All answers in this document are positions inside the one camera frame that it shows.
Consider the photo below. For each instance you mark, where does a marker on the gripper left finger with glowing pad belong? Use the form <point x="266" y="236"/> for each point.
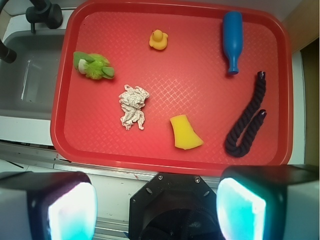
<point x="47" y="206"/>

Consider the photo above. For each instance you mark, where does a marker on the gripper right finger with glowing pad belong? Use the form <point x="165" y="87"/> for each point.
<point x="277" y="202"/>

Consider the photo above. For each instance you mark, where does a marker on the crumpled white paper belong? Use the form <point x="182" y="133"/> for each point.
<point x="132" y="100"/>

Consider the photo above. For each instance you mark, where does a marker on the yellow sponge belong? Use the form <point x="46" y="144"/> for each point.
<point x="185" y="137"/>

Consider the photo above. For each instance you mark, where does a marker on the grey sink basin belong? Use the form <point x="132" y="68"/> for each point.
<point x="27" y="86"/>

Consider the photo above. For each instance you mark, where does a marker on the green plush toy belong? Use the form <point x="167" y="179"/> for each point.
<point x="93" y="66"/>

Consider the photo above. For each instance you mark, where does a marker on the red plastic tray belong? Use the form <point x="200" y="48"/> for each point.
<point x="189" y="77"/>

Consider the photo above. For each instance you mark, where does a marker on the blue plastic bottle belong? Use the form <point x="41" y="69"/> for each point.
<point x="232" y="39"/>

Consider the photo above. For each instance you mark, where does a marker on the black faucet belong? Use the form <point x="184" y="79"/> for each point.
<point x="42" y="11"/>

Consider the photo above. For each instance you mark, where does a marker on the yellow rubber duck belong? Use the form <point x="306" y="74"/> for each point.
<point x="158" y="40"/>

